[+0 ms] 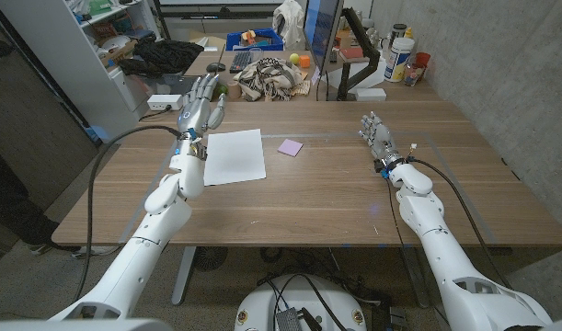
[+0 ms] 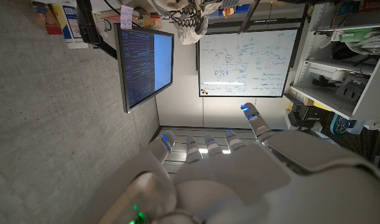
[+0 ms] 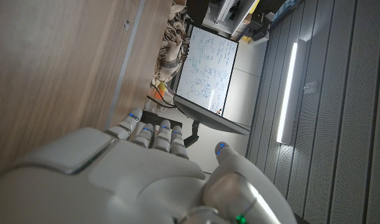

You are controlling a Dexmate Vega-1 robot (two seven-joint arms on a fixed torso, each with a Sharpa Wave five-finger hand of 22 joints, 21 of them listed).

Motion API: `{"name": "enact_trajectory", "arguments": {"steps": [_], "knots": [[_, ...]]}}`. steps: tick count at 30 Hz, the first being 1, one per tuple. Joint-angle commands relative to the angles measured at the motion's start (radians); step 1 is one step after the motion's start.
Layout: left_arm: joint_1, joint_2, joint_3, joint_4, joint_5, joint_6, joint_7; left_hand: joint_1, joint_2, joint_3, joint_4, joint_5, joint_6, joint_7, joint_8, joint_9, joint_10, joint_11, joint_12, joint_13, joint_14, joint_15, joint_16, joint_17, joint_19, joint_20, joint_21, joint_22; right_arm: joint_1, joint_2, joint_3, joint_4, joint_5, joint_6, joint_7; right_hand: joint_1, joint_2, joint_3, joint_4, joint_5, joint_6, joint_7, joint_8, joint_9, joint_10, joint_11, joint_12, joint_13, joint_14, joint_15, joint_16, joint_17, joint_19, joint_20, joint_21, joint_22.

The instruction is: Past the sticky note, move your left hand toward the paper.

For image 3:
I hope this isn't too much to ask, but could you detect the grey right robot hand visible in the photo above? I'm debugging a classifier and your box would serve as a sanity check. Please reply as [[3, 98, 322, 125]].
[[0, 107, 298, 224]]

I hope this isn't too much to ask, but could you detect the dark flat monitor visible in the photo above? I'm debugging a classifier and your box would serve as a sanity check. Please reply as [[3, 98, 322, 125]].
[[172, 93, 251, 136]]

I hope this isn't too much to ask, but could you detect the grey tape line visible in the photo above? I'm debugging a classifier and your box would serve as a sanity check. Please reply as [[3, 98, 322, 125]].
[[104, 0, 147, 130]]

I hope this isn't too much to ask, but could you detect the beige striped cloth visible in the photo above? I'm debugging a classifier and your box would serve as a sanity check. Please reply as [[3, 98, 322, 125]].
[[152, 1, 191, 83]]

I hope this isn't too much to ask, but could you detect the whiteboard with blue writing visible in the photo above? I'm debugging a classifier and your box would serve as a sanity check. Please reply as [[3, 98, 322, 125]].
[[175, 25, 239, 116]]

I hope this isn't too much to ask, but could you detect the long ceiling light bar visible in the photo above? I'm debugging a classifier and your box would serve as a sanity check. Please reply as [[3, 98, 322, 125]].
[[276, 42, 299, 145]]

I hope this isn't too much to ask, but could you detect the white shelf unit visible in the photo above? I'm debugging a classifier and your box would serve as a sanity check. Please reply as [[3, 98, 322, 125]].
[[203, 0, 259, 35]]

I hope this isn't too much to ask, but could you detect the small grey ceiling device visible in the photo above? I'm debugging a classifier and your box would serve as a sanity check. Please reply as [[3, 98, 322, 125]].
[[303, 81, 319, 95]]

